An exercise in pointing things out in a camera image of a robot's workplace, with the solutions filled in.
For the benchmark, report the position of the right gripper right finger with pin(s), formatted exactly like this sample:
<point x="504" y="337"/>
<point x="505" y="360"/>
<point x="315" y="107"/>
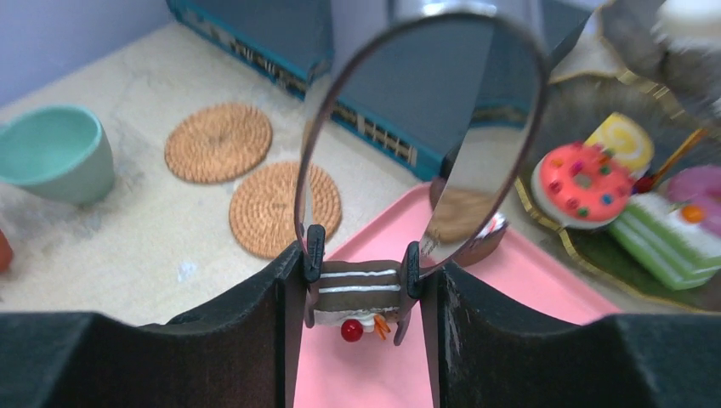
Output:
<point x="487" y="350"/>

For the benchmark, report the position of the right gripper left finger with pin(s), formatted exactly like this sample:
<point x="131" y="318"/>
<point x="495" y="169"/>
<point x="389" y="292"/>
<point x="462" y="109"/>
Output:
<point x="239" y="349"/>

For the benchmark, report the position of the pink serving tray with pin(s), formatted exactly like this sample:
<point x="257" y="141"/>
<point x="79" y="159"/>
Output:
<point x="373" y="372"/>

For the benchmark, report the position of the layered chocolate cake bar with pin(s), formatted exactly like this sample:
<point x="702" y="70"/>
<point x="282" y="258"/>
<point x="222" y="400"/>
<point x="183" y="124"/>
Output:
<point x="358" y="298"/>

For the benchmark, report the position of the yellow swirl roll cake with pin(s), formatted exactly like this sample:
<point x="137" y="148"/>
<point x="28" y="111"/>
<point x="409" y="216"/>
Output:
<point x="632" y="147"/>

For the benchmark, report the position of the woven rattan coaster right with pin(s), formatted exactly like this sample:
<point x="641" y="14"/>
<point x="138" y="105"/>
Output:
<point x="261" y="208"/>

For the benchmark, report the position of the woven rattan coaster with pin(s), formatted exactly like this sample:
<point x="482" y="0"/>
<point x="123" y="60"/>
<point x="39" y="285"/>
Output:
<point x="261" y="208"/>
<point x="219" y="143"/>

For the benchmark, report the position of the woven rattan coaster left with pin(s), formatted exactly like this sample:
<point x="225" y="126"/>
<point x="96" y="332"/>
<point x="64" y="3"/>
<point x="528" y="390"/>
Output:
<point x="219" y="143"/>

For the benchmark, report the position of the green matcha cake bar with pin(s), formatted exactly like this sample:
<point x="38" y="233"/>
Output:
<point x="672" y="240"/>

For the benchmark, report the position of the copper teacup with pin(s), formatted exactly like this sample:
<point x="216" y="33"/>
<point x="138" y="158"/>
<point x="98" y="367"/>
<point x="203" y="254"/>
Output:
<point x="6" y="253"/>

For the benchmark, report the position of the three-tier dark cake stand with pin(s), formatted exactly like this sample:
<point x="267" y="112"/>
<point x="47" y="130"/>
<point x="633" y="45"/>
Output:
<point x="577" y="104"/>

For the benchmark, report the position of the teal teacup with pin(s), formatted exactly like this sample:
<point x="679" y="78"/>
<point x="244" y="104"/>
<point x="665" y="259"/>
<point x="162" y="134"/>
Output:
<point x="59" y="153"/>

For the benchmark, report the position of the blue network switch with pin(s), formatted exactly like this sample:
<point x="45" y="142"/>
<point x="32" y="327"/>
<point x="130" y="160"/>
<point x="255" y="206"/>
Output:
<point x="446" y="93"/>

